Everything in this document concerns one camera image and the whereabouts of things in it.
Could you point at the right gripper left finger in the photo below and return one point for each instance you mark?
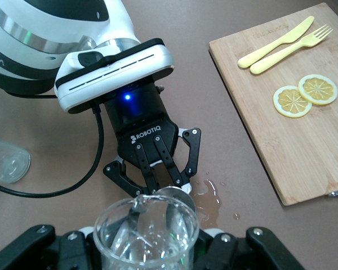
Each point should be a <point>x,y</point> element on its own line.
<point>31,250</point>

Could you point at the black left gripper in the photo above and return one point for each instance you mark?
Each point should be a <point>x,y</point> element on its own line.
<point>138,118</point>

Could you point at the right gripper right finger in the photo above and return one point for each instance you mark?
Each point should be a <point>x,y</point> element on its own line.
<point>242,253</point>

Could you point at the steel jigger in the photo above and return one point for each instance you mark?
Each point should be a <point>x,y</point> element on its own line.
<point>177,194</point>

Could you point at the clear glass beaker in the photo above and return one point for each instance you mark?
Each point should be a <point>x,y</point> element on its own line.
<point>115,253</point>

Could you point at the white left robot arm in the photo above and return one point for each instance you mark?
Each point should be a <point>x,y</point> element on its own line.
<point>31,22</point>

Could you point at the brown table cover sheet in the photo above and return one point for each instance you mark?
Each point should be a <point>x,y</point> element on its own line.
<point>256,213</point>

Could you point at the spilled liquid puddle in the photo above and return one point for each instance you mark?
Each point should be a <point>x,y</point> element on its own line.
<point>211,205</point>

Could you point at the green sleeved glass bottle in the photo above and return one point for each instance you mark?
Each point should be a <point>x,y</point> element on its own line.
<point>8,163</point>

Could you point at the wooden cutting board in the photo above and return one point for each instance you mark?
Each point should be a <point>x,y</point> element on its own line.
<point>293,140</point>

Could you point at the lemon slice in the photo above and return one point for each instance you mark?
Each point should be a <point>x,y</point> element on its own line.
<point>288,104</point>
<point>317,89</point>

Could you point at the yellow plastic knife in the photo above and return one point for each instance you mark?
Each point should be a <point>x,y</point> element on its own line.
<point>270,45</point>

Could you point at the yellow plastic fork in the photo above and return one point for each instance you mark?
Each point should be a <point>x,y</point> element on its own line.
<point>284,53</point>

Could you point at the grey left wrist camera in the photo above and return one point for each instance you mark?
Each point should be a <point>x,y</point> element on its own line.
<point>115,81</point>

